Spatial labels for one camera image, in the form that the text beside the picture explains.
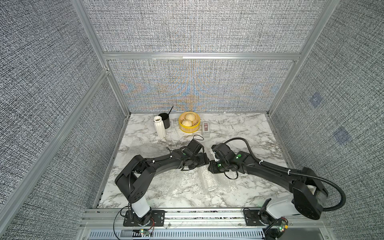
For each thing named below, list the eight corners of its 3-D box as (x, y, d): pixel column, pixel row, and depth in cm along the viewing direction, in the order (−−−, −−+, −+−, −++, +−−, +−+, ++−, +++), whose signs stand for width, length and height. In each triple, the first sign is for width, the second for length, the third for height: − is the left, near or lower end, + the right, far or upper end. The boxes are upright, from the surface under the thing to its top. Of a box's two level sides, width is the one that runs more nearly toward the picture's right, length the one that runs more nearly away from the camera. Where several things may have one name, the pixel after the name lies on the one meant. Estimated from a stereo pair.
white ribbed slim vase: (157, 139, 106) (152, 123, 93) (158, 132, 110) (154, 115, 97) (165, 139, 106) (161, 123, 93) (166, 132, 110) (162, 115, 97)
